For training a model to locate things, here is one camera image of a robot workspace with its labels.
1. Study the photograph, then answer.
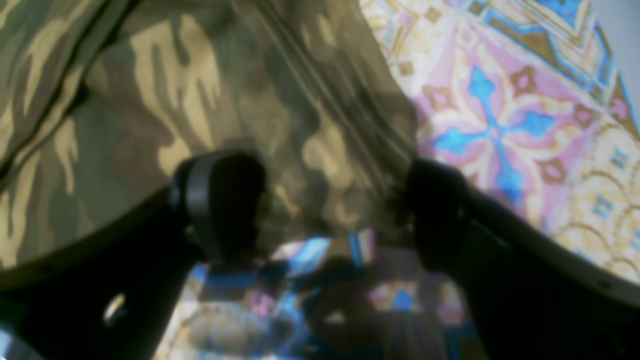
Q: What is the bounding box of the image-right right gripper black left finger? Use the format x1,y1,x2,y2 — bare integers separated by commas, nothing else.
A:
1,150,266,360

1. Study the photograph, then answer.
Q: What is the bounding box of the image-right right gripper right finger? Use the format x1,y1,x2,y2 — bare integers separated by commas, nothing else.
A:
403,159,640,360

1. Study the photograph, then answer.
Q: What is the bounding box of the camouflage T-shirt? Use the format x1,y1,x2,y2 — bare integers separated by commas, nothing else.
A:
0,0,417,269

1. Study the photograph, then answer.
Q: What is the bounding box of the patterned tile tablecloth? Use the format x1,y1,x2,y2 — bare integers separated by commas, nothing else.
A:
154,0,639,360

